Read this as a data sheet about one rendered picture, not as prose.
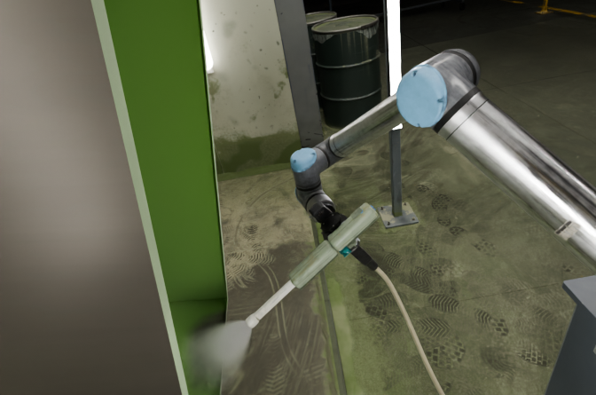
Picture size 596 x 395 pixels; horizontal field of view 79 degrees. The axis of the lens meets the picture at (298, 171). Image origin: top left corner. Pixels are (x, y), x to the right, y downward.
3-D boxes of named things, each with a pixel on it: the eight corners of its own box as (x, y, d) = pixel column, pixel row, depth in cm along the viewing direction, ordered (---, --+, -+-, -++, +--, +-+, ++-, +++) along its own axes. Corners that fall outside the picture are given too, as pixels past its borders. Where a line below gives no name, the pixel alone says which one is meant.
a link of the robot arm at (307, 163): (306, 142, 128) (312, 171, 134) (282, 156, 122) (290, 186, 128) (325, 147, 122) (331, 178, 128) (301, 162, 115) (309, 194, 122)
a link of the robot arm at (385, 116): (482, 25, 81) (325, 135, 138) (455, 40, 74) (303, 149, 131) (509, 68, 81) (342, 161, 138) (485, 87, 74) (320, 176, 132)
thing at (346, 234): (397, 235, 114) (362, 196, 101) (407, 244, 110) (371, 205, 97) (287, 338, 116) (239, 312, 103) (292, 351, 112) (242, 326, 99)
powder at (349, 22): (304, 28, 325) (304, 27, 325) (358, 16, 336) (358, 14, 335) (327, 37, 280) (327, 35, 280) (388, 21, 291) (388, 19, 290)
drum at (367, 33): (315, 116, 371) (301, 26, 325) (365, 101, 382) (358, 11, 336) (339, 137, 322) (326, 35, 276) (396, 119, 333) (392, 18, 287)
